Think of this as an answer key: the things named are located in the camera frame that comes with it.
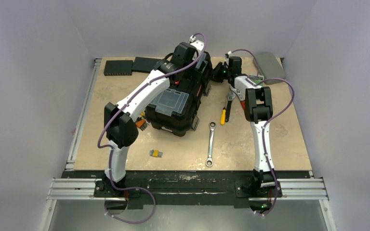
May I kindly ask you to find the aluminium frame rail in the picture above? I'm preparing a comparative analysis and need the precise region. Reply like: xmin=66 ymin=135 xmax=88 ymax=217
xmin=46 ymin=58 xmax=103 ymax=202

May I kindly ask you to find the black plastic toolbox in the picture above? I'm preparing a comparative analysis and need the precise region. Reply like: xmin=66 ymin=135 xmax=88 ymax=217
xmin=145 ymin=52 xmax=213 ymax=137

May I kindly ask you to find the grey plastic case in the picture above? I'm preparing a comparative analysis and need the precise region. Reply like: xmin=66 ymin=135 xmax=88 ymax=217
xmin=255 ymin=52 xmax=287 ymax=85

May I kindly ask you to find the yellow handled screwdriver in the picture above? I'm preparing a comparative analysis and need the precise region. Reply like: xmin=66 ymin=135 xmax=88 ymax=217
xmin=220 ymin=107 xmax=226 ymax=125

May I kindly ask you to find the black flat box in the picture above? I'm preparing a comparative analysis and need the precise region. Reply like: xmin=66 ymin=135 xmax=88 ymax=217
xmin=132 ymin=57 xmax=160 ymax=73

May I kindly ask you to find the green white bit box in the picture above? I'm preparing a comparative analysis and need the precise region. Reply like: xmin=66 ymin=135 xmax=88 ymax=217
xmin=249 ymin=75 xmax=264 ymax=83

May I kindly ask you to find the black network switch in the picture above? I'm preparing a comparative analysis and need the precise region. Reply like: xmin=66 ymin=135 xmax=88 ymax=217
xmin=103 ymin=60 xmax=133 ymax=76

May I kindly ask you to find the silver ratchet wrench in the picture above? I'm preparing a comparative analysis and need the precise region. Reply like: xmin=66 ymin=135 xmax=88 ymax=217
xmin=205 ymin=122 xmax=216 ymax=167

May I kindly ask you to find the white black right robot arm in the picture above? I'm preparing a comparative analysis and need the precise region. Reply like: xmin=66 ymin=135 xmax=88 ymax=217
xmin=213 ymin=54 xmax=277 ymax=196

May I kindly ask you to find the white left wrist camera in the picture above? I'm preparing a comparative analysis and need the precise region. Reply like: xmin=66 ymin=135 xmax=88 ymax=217
xmin=189 ymin=36 xmax=205 ymax=52

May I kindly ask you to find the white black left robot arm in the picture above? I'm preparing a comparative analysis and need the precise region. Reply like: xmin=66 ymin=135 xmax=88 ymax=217
xmin=99 ymin=40 xmax=209 ymax=197

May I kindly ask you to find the small black adjustable wrench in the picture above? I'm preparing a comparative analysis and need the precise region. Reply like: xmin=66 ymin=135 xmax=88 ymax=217
xmin=225 ymin=91 xmax=236 ymax=123

